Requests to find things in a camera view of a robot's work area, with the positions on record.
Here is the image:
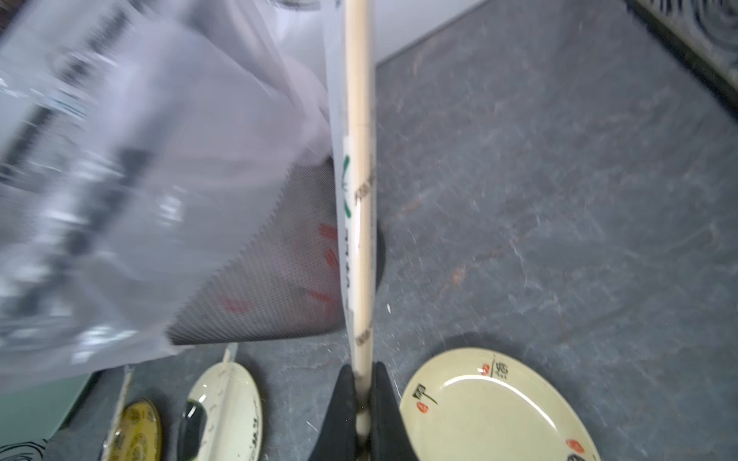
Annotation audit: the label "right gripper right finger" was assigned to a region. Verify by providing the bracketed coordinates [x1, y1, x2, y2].
[369, 362, 418, 461]

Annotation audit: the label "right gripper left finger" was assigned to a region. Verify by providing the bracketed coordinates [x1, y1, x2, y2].
[309, 365, 357, 461]

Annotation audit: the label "bamboo chopsticks pair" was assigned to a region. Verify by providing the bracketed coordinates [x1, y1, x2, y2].
[344, 1, 377, 444]

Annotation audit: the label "clear plastic chopstick wrapper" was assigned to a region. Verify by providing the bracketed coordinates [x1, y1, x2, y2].
[321, 1, 354, 352]

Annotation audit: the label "wrapped chopsticks on middle plate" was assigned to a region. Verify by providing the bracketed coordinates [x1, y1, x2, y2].
[222, 342, 238, 364]

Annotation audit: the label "wrapped chopsticks on yellow plate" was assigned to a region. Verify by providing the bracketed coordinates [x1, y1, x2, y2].
[99, 365, 135, 461]

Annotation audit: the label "cream plate with red marks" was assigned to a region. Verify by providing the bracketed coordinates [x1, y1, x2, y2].
[400, 348, 601, 460]

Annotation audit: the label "cream plate with black patch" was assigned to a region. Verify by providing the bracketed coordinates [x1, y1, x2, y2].
[177, 362, 263, 461]

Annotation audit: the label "black mesh trash bin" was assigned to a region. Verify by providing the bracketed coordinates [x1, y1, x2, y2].
[165, 154, 386, 347]

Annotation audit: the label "yellow patterned plate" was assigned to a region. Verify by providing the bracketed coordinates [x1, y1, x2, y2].
[108, 399, 163, 461]

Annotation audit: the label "mint green toaster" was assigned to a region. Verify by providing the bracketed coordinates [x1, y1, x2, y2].
[1, 375, 92, 446]

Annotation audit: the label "clear plastic bin liner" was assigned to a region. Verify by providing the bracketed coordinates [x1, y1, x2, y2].
[1, 1, 332, 393]

